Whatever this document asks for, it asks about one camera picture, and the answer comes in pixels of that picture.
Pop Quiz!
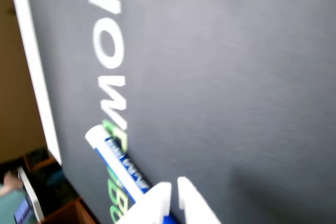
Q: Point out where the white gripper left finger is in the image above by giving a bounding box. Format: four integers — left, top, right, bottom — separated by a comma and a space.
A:
115, 181, 173, 224

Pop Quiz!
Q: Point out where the blue dry erase marker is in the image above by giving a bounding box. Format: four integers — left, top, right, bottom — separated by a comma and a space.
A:
84, 125, 184, 224

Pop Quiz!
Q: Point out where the brown wooden shelf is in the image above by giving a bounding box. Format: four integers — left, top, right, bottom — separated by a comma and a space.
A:
39, 198, 102, 224

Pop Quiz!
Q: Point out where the white flat panel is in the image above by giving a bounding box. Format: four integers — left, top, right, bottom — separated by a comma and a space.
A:
17, 166, 45, 223

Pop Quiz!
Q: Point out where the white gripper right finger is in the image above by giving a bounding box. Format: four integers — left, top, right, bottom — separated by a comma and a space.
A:
177, 176, 223, 224

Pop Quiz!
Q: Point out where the grey WOWROBO mat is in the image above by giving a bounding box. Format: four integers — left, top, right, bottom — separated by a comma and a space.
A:
23, 0, 336, 224

